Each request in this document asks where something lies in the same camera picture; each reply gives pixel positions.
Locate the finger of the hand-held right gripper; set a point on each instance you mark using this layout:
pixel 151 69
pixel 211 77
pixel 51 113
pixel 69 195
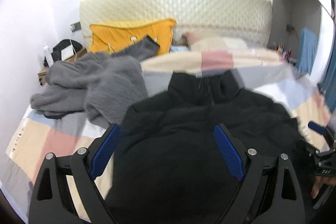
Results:
pixel 307 148
pixel 317 128

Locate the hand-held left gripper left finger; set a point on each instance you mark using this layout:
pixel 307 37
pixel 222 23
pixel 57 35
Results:
pixel 104 153

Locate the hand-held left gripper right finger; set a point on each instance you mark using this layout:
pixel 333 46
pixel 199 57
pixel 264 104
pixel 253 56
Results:
pixel 228 153

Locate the black puffer jacket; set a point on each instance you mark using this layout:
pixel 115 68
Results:
pixel 189 140

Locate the person's right hand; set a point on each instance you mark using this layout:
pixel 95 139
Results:
pixel 317 186

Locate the blue curtain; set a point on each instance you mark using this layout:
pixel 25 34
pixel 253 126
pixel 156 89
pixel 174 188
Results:
pixel 330 77

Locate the pastel checked bed cover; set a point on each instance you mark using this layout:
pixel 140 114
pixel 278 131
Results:
pixel 52 134

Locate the grey fleece garment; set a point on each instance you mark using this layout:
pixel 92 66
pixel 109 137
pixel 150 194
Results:
pixel 99 82

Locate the blue towel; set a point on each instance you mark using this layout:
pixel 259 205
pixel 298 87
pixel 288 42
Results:
pixel 307 50

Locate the group of small bottles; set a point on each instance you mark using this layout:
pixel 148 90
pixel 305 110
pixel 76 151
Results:
pixel 284 52

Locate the wooden nightstand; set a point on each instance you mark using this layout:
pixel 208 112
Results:
pixel 43 77

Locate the white box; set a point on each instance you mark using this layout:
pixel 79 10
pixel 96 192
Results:
pixel 67 54

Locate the white spray bottle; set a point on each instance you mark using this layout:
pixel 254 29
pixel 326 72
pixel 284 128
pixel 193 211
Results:
pixel 46 54

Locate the light blue cloth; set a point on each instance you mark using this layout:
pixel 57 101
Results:
pixel 179 48

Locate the black bag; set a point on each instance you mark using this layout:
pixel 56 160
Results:
pixel 61 45

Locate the yellow pillow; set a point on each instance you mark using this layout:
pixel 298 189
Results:
pixel 118 35

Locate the pink pillow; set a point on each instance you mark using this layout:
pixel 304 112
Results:
pixel 193 37

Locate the cream quilted headboard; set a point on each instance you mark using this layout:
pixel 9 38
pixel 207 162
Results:
pixel 210 6

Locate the dark wall switch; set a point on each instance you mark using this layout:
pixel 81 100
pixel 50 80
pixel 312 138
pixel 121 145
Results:
pixel 290 28

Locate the grey wall socket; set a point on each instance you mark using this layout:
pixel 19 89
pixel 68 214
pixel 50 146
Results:
pixel 76 26

